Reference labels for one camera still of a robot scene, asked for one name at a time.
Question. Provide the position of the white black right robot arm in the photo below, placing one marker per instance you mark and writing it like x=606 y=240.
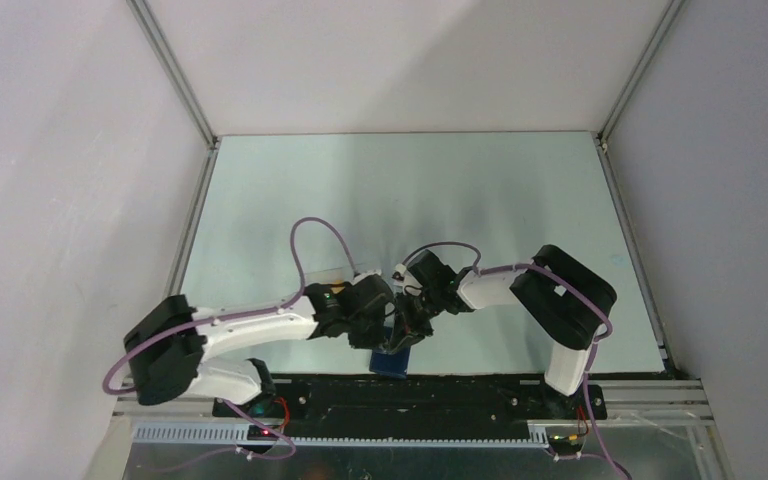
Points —
x=569 y=302

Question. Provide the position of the grey slotted cable duct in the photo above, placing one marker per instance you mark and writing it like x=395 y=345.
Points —
x=233 y=434

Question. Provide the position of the blue leather card holder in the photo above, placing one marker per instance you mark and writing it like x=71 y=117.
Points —
x=391 y=365

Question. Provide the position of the right electronics board with leds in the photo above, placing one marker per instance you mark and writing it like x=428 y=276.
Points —
x=565 y=447

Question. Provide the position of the left electronics board with leds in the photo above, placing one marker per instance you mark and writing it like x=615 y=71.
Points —
x=265 y=432

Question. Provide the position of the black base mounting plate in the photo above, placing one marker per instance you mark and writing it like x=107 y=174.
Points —
x=420 y=406

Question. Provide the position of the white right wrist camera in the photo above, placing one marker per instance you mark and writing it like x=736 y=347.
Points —
x=404 y=280

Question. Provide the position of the electronics board with leds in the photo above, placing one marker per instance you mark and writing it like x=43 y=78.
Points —
x=265 y=432
x=565 y=447

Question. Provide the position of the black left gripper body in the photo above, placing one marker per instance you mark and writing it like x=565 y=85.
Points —
x=366 y=330

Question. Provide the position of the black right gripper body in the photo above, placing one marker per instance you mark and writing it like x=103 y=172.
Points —
x=418 y=311

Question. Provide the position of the clear plastic tray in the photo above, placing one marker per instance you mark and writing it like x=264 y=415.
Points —
x=339 y=275

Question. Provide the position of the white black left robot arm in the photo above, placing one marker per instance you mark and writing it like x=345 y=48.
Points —
x=178 y=349

